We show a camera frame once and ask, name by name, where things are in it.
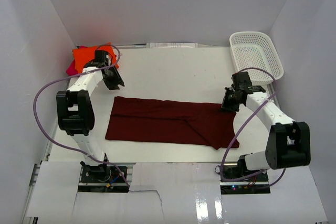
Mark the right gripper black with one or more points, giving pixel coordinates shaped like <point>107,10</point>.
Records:
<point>229,98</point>

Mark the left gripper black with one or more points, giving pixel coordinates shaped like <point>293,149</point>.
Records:
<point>112,76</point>

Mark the dark red t shirt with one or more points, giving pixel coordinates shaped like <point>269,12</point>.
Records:
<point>157,121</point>

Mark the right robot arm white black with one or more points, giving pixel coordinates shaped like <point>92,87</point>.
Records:
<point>288,143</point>

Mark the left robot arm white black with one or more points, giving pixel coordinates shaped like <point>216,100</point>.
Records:
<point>76,115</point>

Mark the folded orange t shirt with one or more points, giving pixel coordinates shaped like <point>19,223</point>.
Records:
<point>83,55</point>

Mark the folded pink t shirt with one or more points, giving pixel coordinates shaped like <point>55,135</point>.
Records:
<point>71,69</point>

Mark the white perforated plastic basket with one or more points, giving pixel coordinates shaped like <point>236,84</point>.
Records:
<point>254,50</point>

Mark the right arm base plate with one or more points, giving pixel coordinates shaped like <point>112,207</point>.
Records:
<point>257,184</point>

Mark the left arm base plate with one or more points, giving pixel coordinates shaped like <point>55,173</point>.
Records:
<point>104,179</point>

